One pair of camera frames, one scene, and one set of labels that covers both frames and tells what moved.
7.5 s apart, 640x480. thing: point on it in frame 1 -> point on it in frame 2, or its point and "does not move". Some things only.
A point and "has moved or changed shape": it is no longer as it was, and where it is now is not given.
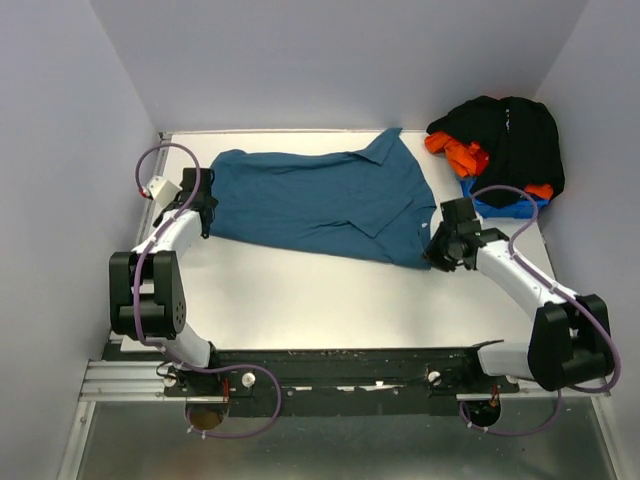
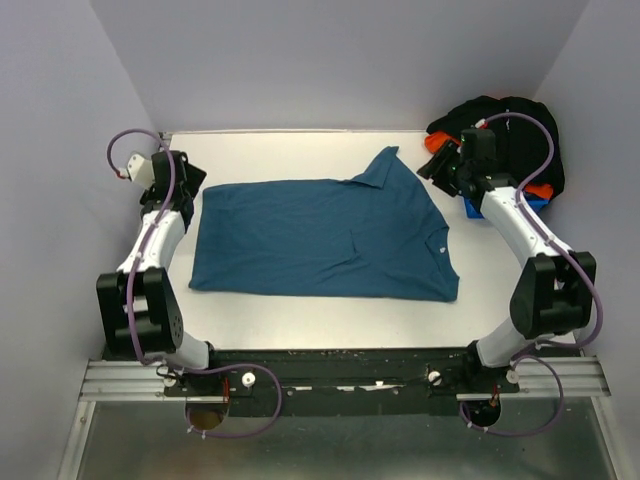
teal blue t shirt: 369,205 has moved or changed shape
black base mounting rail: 380,382 does not move
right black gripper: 432,252 -> 446,153
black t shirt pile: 521,137 does not move
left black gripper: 213,201 -> 194,179
